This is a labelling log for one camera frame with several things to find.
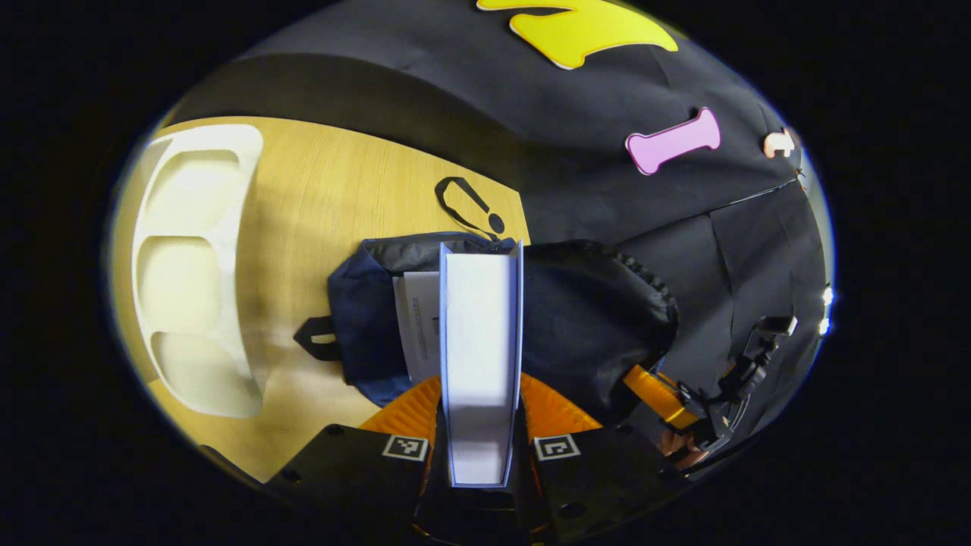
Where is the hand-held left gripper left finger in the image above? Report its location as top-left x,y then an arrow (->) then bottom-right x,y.
266,375 -> 445,535

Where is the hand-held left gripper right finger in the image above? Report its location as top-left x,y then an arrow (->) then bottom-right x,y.
520,372 -> 689,537

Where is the blue schoolbag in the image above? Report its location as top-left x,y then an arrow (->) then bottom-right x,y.
294,177 -> 680,425

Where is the white printed book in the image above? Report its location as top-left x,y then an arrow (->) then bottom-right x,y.
393,271 -> 443,384

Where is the lavender covered book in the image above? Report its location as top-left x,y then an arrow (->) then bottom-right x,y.
438,240 -> 526,488

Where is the cream plastic bookshelf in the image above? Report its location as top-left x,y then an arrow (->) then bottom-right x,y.
130,124 -> 265,419

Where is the black backdrop cloth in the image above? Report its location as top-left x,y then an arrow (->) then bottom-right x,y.
163,0 -> 835,471

